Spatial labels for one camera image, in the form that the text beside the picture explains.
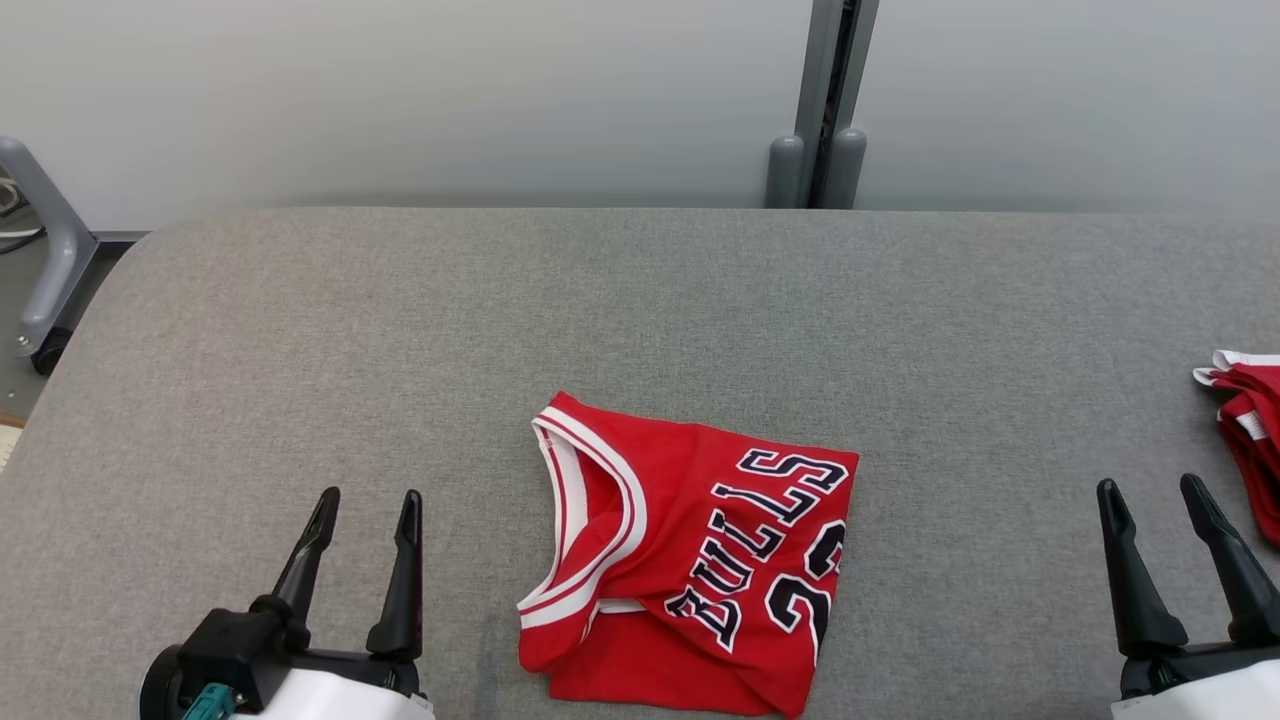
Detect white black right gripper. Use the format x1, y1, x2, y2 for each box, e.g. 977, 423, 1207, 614
1096, 473, 1280, 720

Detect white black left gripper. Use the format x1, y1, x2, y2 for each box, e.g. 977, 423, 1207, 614
235, 487, 436, 720

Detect red shorts with white stripe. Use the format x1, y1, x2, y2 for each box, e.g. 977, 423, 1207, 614
1192, 350, 1280, 546

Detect red Bulls basketball jersey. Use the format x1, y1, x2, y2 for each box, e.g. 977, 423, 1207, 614
515, 390, 861, 719

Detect teal left camera connector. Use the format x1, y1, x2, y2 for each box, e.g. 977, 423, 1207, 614
182, 683, 238, 720

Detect grey metal partition post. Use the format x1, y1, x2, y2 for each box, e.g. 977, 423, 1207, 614
765, 0, 881, 211

